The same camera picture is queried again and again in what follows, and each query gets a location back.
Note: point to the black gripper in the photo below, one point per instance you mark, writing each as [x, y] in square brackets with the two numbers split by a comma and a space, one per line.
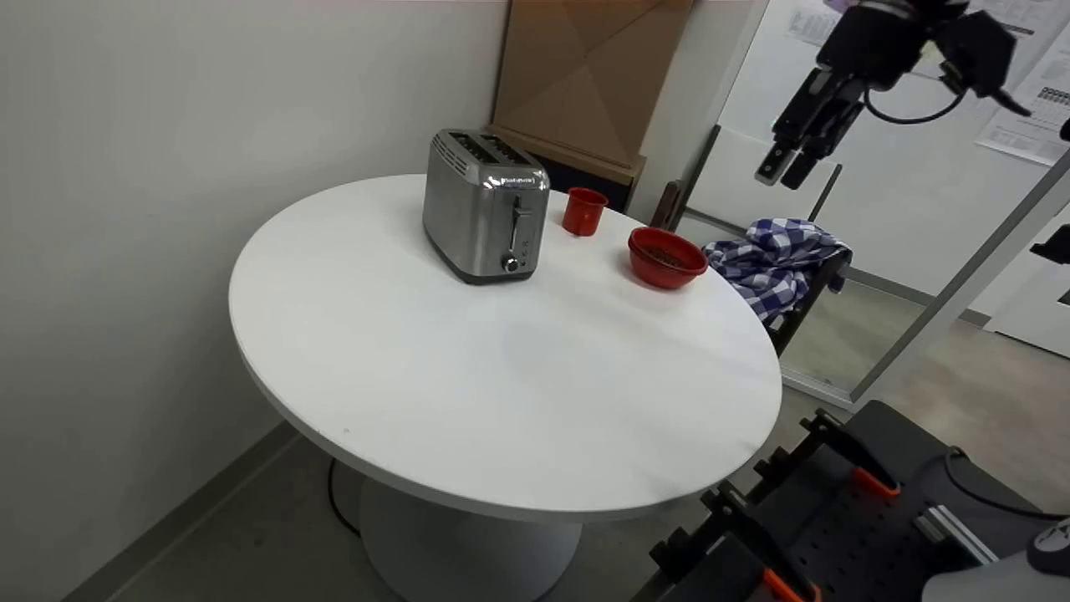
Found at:
[822, 108]

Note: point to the silver two-slot toaster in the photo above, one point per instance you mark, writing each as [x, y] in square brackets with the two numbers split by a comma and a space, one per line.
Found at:
[473, 210]

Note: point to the grey robot base cover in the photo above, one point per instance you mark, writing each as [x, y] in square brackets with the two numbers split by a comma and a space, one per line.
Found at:
[1003, 570]

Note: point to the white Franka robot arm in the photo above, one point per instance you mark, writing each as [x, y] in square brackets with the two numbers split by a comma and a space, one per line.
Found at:
[874, 37]

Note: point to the thin black rod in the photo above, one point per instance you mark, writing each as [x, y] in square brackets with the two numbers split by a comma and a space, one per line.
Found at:
[822, 190]

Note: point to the blue white checkered cloth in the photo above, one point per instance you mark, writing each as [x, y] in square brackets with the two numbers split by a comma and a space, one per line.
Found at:
[774, 264]

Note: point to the dark leaning board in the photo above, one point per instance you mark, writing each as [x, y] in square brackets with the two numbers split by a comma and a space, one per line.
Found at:
[680, 186]

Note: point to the black chair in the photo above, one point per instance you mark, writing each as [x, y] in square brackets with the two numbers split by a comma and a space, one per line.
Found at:
[804, 305]

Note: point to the red bowl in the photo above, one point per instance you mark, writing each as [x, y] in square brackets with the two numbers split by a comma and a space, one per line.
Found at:
[666, 256]

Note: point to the grey metal diagonal pole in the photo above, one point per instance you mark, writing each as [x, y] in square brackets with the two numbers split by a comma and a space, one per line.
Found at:
[957, 279]

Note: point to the small red cup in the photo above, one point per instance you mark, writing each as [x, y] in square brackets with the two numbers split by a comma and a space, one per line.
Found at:
[582, 210]

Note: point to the brown cardboard box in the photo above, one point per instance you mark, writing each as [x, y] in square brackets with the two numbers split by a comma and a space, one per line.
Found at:
[578, 78]

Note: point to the black cart with clamps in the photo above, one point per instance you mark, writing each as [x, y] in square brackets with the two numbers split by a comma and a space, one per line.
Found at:
[848, 512]

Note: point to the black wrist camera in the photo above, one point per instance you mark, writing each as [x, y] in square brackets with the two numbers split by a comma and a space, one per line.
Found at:
[978, 52]

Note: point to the white wall poster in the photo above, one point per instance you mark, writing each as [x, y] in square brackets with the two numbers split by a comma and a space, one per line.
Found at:
[1030, 118]

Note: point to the white round table pedestal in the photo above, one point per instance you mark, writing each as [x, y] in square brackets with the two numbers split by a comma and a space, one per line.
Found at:
[468, 551]

